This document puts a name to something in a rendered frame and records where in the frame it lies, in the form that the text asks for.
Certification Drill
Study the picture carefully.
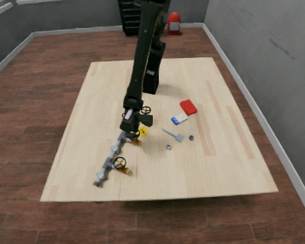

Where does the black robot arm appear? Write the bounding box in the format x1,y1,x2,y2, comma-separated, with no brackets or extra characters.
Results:
120,0,171,132

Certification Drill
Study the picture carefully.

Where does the grey pipe manifold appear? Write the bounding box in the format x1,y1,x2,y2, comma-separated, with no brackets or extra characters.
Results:
92,106,151,187

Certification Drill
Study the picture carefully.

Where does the red flat rectangular block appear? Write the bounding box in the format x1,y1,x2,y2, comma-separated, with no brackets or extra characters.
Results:
179,99,197,116

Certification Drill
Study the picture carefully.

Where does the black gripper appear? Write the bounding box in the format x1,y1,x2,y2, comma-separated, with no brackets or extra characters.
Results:
125,128,138,142

